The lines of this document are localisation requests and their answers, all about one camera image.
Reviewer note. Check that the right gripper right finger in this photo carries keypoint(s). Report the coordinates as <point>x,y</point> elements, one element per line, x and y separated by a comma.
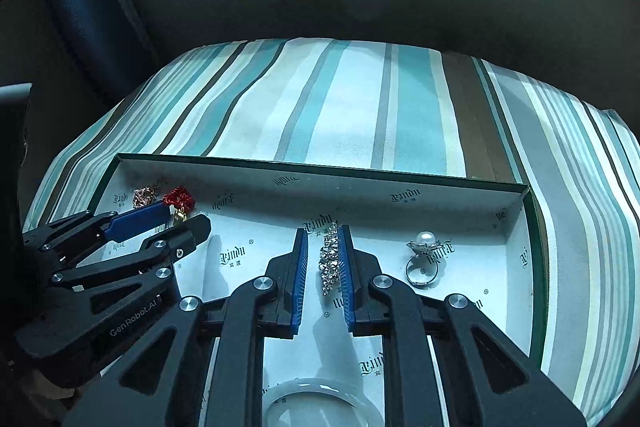
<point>444,361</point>

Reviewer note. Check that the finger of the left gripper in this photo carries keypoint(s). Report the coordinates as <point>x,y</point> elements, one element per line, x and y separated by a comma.
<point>159,250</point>
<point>72,239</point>

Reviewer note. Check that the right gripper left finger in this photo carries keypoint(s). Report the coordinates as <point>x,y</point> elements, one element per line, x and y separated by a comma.
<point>203,363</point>

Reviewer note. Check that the red knot gold charm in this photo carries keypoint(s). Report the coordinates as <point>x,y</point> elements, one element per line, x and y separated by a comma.
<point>180,203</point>

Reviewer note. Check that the white jade bangle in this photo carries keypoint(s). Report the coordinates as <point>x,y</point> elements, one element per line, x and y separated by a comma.
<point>318,402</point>

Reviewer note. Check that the crystal bar brooch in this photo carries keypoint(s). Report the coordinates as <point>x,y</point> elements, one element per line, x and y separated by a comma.
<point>329,262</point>

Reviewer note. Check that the dark green jewelry tray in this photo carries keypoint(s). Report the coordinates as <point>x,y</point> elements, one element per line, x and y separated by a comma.
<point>439,235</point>

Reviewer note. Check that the person's left hand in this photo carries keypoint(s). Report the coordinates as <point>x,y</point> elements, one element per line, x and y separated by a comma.
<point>44,395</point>

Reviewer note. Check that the dark blue left curtain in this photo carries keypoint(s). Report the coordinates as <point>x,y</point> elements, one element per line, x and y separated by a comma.
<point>101,42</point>

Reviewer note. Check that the striped teal tablecloth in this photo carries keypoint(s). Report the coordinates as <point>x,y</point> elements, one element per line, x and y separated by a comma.
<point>391,107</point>

